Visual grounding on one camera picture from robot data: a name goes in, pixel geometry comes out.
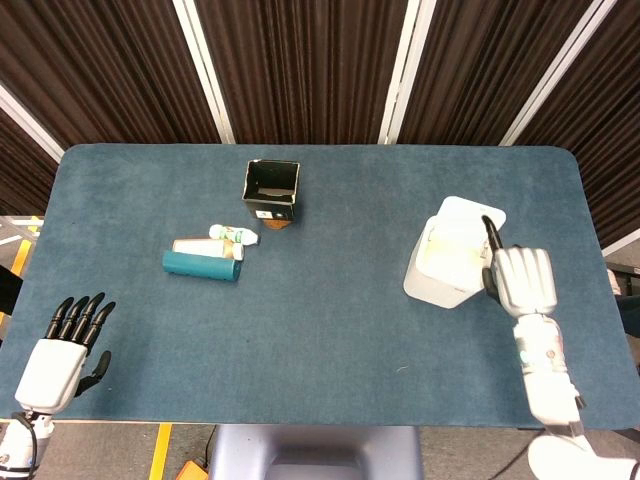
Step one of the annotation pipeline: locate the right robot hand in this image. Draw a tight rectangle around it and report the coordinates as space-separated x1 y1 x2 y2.
479 214 559 318

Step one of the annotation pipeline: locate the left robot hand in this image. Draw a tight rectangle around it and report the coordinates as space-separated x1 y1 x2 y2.
14 292 117 415

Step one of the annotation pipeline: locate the white plastic container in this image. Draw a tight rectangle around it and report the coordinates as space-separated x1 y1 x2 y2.
402 196 508 310

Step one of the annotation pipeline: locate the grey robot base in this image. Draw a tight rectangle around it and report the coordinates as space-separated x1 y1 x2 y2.
208 424 425 480

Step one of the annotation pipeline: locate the black open square box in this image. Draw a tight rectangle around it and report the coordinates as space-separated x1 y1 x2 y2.
241 159 301 225

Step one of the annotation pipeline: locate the teal cylindrical case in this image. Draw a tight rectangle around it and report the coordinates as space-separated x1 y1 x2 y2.
161 250 243 283

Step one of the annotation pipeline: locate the beige cream tube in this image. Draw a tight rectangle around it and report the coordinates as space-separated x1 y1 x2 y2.
172 238 245 260

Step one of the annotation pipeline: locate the white green small bottle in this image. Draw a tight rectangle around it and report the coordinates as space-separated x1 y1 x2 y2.
208 223 261 247

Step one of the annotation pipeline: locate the blue table cloth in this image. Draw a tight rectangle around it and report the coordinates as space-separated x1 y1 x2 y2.
0 143 640 431

